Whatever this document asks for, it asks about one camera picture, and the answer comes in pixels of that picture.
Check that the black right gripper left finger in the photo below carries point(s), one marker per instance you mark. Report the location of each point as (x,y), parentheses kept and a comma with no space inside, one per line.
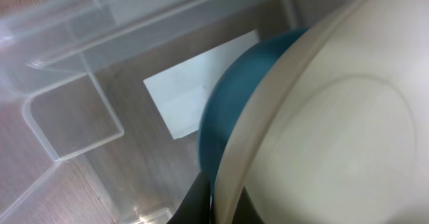
(195,208)

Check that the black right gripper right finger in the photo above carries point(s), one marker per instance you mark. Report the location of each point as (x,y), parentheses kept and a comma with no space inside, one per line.
(245,212)

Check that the cream bowl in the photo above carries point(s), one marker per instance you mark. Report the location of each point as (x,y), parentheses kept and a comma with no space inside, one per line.
(337,130)

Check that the dark blue bowl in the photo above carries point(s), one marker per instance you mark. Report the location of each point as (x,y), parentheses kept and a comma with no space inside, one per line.
(230,95)

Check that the clear plastic storage container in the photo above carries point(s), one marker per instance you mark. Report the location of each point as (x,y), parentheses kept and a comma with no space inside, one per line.
(82,141)

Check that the white label sticker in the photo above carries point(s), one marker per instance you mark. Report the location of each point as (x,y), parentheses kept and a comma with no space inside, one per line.
(180,92)

